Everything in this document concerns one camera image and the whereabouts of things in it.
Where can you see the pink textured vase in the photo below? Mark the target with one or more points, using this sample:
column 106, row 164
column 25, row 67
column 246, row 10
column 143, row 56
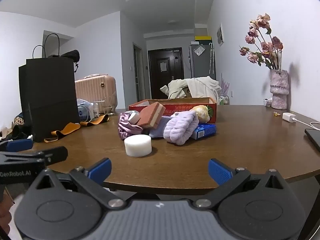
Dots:
column 279, row 90

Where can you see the blue tissue pack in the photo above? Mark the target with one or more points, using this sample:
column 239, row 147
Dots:
column 203, row 131

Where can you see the pink ribbed suitcase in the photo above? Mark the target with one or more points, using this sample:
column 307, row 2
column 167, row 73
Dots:
column 95, row 90

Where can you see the grey fridge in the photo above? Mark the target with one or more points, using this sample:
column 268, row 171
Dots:
column 200, row 65

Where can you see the purple flower decoration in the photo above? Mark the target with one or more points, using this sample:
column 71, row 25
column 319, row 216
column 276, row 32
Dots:
column 225, row 85

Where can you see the dark cloth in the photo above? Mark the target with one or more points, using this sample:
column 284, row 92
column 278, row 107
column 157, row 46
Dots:
column 71, row 54

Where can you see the beige coat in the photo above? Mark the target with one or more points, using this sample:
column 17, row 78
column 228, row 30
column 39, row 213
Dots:
column 202, row 86

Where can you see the dried pink roses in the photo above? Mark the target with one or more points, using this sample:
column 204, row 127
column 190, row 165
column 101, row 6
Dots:
column 265, row 47

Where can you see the red cardboard box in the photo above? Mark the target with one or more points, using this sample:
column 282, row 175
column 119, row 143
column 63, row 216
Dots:
column 175, row 107

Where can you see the yellow white plush toy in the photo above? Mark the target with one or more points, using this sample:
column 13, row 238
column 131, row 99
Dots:
column 201, row 112

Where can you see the clear plastic bag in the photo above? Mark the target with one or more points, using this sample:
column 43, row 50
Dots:
column 83, row 111

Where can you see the dark brown door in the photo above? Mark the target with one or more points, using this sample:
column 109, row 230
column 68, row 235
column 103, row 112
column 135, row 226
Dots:
column 172, row 80

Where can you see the wooden chair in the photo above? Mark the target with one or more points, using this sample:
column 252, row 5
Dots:
column 187, row 93

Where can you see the yellow box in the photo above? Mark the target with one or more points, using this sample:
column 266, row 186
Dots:
column 203, row 38

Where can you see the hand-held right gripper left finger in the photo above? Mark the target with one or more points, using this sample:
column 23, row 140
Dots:
column 102, row 168

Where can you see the white charger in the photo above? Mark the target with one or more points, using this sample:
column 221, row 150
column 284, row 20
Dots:
column 288, row 117

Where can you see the small white block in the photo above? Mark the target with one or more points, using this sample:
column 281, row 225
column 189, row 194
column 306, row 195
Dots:
column 134, row 118

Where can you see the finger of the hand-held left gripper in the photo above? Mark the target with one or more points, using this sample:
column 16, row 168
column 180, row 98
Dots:
column 20, row 145
column 55, row 153

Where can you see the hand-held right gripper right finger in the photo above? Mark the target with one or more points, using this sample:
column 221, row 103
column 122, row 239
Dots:
column 218, row 171

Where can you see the clear glass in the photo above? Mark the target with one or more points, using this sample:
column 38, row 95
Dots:
column 108, row 108

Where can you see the white folded umbrella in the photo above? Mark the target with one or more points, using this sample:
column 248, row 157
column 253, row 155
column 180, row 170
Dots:
column 212, row 57

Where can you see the dark laptop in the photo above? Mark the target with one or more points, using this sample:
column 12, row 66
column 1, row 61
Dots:
column 313, row 137

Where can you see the small white bottle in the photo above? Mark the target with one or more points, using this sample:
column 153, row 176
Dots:
column 95, row 112

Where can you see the black paper bag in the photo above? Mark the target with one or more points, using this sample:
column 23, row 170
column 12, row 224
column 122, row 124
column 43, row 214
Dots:
column 50, row 92

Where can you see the white paper notice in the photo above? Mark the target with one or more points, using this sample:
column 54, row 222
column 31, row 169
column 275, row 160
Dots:
column 163, row 66

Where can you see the brick red sponge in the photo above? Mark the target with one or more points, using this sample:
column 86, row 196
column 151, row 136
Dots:
column 150, row 116

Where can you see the crumpled plastic bag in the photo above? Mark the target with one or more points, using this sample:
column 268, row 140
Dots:
column 199, row 50

